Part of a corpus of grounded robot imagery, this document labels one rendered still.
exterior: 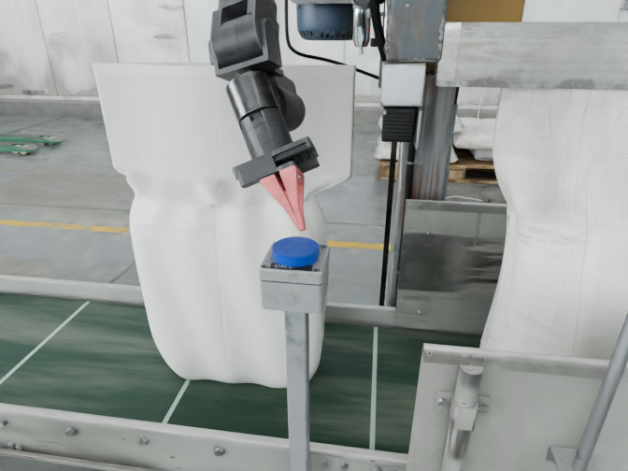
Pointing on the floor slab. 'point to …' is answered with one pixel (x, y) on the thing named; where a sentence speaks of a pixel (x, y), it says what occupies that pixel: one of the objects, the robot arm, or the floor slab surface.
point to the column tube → (431, 178)
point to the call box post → (298, 388)
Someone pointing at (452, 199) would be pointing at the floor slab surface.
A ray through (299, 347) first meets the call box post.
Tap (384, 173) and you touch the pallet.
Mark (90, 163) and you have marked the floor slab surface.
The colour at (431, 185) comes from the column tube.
